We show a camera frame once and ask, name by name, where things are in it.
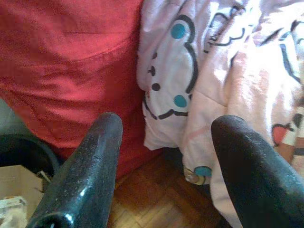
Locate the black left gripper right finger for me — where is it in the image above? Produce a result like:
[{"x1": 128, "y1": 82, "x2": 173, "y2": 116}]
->
[{"x1": 210, "y1": 115, "x2": 304, "y2": 228}]

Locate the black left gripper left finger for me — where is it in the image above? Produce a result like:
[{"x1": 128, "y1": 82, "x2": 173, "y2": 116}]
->
[{"x1": 25, "y1": 112, "x2": 124, "y2": 228}]

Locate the black round container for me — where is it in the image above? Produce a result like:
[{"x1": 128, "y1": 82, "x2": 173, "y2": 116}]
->
[{"x1": 0, "y1": 134, "x2": 60, "y2": 182}]

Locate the beige cardboard box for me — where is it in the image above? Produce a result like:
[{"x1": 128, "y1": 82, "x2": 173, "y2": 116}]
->
[{"x1": 0, "y1": 165, "x2": 52, "y2": 228}]

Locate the pink cartoon print blanket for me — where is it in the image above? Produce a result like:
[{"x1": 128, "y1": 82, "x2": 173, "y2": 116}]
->
[{"x1": 136, "y1": 0, "x2": 304, "y2": 228}]

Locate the large red cushion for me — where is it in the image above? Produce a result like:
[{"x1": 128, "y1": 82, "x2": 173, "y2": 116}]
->
[{"x1": 0, "y1": 0, "x2": 165, "y2": 179}]

